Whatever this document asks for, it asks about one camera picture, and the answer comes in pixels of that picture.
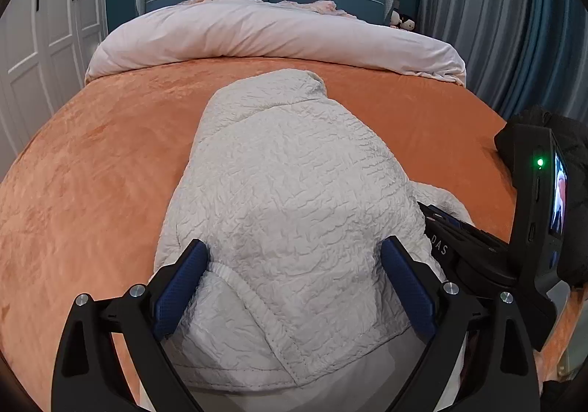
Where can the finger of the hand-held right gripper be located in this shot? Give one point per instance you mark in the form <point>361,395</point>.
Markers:
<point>448,221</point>

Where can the dark cloth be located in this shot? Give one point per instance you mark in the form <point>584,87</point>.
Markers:
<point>576,136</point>

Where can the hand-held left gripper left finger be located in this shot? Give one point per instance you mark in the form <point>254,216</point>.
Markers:
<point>179,286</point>

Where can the pale pink duvet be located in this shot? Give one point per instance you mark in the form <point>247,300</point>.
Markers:
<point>275,33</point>

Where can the white panelled wardrobe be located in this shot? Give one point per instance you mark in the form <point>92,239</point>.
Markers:
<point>41,40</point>

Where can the cream quilted jacket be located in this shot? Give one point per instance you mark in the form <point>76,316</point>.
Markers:
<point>294,191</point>

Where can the pink ruffled bedding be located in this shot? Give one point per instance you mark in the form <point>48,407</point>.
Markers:
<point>317,6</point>

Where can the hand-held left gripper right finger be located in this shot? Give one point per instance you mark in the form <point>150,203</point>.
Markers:
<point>411,288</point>

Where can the grey blue curtain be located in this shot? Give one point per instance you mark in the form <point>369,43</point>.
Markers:
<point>496,17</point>

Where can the orange plush blanket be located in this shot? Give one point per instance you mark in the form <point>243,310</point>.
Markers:
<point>101,173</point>

